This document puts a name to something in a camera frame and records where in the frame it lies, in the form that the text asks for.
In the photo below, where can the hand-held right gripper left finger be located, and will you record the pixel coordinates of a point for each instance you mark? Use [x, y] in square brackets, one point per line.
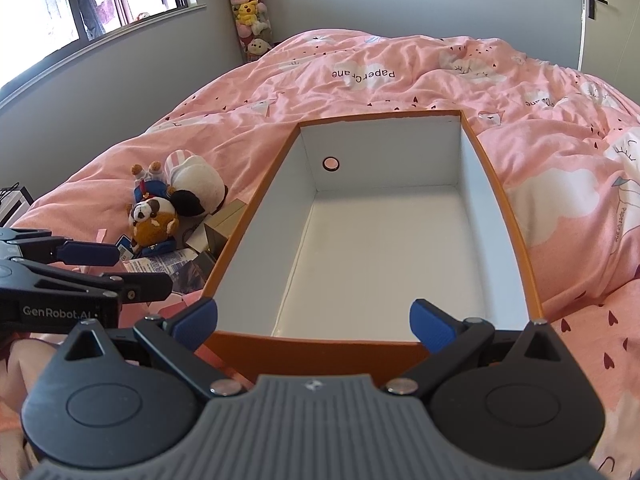
[197, 317]

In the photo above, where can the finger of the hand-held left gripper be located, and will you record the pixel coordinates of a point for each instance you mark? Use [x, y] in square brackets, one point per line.
[87, 253]
[140, 286]

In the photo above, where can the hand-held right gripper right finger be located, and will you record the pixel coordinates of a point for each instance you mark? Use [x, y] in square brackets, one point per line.
[430, 327]

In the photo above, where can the orange cardboard box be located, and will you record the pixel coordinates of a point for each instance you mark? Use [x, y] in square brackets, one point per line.
[380, 260]

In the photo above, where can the blue and white printed packet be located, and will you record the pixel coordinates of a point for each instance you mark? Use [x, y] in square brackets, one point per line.
[157, 266]

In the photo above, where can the brown and white plush dog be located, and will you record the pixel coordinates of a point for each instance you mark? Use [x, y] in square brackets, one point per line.
[150, 222]

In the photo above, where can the small plush doll blue outfit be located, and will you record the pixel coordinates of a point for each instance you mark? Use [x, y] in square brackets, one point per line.
[149, 187]

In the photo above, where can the black device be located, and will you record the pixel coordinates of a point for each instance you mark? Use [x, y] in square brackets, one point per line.
[11, 202]

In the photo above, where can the olive grey small box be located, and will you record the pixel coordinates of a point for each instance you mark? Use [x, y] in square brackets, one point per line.
[226, 220]

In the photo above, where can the white and black plush toy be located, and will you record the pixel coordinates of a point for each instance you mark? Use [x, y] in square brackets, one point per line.
[197, 180]

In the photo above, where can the window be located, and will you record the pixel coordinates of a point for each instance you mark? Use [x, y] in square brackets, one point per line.
[50, 0]

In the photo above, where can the pink printed duvet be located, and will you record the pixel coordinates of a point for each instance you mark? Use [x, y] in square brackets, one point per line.
[350, 75]

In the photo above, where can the clear tube of plush toys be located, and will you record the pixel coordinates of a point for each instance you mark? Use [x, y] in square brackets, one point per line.
[250, 10]

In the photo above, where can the white door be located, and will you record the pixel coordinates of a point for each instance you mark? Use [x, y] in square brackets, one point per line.
[617, 40]

